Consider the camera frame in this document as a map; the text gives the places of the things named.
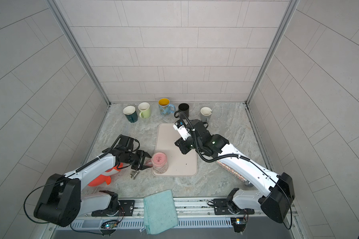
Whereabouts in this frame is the red shark toy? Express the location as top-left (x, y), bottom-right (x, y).
top-left (88, 166), bottom-right (121, 187)

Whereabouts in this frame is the light green mug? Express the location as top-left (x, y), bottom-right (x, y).
top-left (138, 102), bottom-right (151, 119)

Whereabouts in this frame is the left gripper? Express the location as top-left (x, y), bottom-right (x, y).
top-left (125, 149), bottom-right (153, 170)

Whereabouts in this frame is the dark green mug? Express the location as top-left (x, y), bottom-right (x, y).
top-left (123, 106), bottom-right (138, 123)

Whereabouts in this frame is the teal cloth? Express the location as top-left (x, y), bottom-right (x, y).
top-left (143, 190), bottom-right (179, 235)

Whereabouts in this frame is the right circuit board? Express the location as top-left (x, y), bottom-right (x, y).
top-left (230, 217), bottom-right (247, 233)

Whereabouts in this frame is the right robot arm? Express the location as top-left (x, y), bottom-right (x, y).
top-left (174, 119), bottom-right (295, 223)

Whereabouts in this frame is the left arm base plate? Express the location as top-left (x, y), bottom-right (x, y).
top-left (91, 200), bottom-right (135, 217)

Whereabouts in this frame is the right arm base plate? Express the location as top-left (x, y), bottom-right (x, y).
top-left (207, 199), bottom-right (255, 215)

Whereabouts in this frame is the beige tray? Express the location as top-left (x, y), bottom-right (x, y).
top-left (152, 123), bottom-right (197, 177)

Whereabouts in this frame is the black mug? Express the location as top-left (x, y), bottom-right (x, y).
top-left (174, 103), bottom-right (189, 118)

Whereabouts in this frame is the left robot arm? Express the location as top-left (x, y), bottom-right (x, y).
top-left (34, 134), bottom-right (151, 227)

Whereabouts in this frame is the grey mug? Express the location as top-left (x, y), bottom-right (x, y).
top-left (200, 107), bottom-right (212, 122)

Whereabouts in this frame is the pink mug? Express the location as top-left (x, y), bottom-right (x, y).
top-left (146, 152), bottom-right (169, 174)

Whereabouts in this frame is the metal pipe fitting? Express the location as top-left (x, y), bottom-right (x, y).
top-left (131, 170), bottom-right (140, 180)

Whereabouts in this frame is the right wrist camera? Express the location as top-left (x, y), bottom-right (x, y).
top-left (173, 119), bottom-right (190, 141)

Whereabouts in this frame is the glitter tube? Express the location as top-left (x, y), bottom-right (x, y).
top-left (217, 161), bottom-right (253, 187)

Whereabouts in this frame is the aluminium rail frame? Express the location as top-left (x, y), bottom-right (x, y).
top-left (42, 197), bottom-right (306, 239)

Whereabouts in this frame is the blue butterfly mug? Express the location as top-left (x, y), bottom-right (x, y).
top-left (158, 98), bottom-right (176, 116)

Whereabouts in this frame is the left circuit board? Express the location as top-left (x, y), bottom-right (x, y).
top-left (100, 220), bottom-right (119, 230)

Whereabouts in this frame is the circuit board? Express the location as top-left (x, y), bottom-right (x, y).
top-left (100, 220), bottom-right (119, 230)
top-left (230, 217), bottom-right (247, 233)

